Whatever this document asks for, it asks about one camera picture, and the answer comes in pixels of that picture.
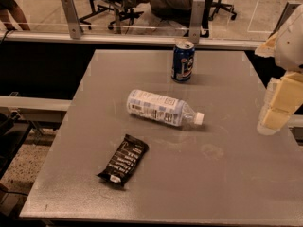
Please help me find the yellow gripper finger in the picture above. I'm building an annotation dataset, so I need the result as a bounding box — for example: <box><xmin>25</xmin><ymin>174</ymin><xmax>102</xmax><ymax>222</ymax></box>
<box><xmin>257</xmin><ymin>72</ymin><xmax>303</xmax><ymax>135</ymax></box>
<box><xmin>255</xmin><ymin>33</ymin><xmax>277</xmax><ymax>58</ymax></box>

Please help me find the clear blue-label plastic bottle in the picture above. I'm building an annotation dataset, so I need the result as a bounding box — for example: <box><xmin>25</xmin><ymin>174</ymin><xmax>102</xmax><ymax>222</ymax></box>
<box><xmin>126</xmin><ymin>89</ymin><xmax>205</xmax><ymax>127</ymax></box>

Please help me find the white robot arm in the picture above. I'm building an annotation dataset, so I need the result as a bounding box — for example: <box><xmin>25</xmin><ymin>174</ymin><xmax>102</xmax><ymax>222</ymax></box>
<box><xmin>255</xmin><ymin>5</ymin><xmax>303</xmax><ymax>135</ymax></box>

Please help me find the blue soda can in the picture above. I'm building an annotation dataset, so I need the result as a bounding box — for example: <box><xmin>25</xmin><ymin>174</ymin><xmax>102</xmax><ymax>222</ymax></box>
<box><xmin>171</xmin><ymin>40</ymin><xmax>195</xmax><ymax>82</ymax></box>

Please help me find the seated person in sweater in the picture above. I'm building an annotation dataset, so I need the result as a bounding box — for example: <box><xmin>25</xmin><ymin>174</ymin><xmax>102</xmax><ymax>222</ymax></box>
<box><xmin>122</xmin><ymin>0</ymin><xmax>204</xmax><ymax>36</ymax></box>

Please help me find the black office chair left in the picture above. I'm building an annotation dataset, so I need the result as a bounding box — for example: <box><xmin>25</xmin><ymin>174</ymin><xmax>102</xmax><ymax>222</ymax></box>
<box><xmin>79</xmin><ymin>0</ymin><xmax>143</xmax><ymax>30</ymax></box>

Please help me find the black snack bar wrapper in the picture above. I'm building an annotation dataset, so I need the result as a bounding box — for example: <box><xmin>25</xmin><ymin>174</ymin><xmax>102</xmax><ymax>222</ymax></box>
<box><xmin>98</xmin><ymin>134</ymin><xmax>149</xmax><ymax>186</ymax></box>

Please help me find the standing person leg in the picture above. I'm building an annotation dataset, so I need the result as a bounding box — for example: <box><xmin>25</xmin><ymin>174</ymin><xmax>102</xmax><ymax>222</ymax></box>
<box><xmin>0</xmin><ymin>0</ymin><xmax>30</xmax><ymax>31</ymax></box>

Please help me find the black equipment at left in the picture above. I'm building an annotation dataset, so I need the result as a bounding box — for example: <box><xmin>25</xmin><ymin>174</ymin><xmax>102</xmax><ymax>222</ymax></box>
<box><xmin>0</xmin><ymin>113</ymin><xmax>31</xmax><ymax>178</ymax></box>

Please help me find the far right metal post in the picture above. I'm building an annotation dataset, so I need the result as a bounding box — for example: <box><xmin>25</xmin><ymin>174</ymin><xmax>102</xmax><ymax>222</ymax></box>
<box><xmin>272</xmin><ymin>1</ymin><xmax>303</xmax><ymax>34</ymax></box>

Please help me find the metal rail barrier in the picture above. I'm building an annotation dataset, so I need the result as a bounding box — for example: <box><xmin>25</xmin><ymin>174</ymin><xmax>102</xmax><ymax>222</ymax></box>
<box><xmin>0</xmin><ymin>30</ymin><xmax>263</xmax><ymax>50</ymax></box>

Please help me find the right metal bracket post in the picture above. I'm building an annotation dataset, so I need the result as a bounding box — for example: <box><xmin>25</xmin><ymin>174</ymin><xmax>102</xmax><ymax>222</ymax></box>
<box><xmin>188</xmin><ymin>0</ymin><xmax>205</xmax><ymax>44</ymax></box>

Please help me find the metal bracket post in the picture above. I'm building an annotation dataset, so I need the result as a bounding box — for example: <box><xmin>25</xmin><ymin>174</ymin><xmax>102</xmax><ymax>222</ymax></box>
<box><xmin>188</xmin><ymin>0</ymin><xmax>205</xmax><ymax>44</ymax></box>
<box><xmin>61</xmin><ymin>0</ymin><xmax>82</xmax><ymax>39</ymax></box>

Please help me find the left metal bracket post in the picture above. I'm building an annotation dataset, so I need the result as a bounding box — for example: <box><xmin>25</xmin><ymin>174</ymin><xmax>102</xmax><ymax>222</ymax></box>
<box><xmin>61</xmin><ymin>0</ymin><xmax>82</xmax><ymax>39</ymax></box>

